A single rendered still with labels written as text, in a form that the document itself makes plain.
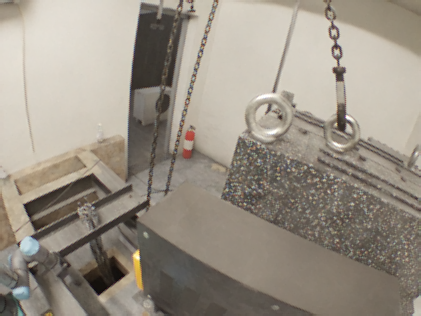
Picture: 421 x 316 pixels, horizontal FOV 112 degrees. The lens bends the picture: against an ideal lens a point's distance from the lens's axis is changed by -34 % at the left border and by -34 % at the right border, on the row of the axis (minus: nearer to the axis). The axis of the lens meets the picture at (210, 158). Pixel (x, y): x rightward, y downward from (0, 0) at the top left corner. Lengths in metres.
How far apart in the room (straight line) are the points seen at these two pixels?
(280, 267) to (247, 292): 0.06
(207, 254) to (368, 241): 0.26
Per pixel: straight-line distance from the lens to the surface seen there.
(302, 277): 0.33
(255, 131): 0.32
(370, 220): 0.36
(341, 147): 0.41
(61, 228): 1.44
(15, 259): 1.02
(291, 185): 0.32
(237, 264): 0.30
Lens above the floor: 1.73
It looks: 30 degrees down
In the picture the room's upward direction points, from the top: 13 degrees clockwise
